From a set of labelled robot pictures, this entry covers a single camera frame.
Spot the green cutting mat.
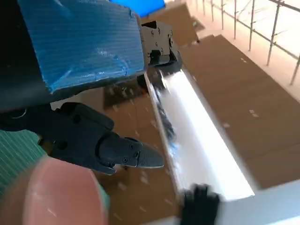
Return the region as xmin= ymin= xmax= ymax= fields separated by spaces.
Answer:
xmin=0 ymin=129 xmax=111 ymax=213

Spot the large plain cardboard box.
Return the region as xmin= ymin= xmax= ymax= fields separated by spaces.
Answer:
xmin=173 ymin=34 xmax=300 ymax=189

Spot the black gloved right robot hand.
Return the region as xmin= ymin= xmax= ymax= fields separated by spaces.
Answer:
xmin=179 ymin=183 xmax=221 ymax=225

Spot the pink bowl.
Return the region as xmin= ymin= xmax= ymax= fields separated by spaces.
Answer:
xmin=0 ymin=156 xmax=105 ymax=225

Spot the metal pipe rack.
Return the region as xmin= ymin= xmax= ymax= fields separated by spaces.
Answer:
xmin=201 ymin=0 xmax=300 ymax=86

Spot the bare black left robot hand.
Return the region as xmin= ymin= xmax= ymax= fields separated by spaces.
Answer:
xmin=0 ymin=0 xmax=183 ymax=176

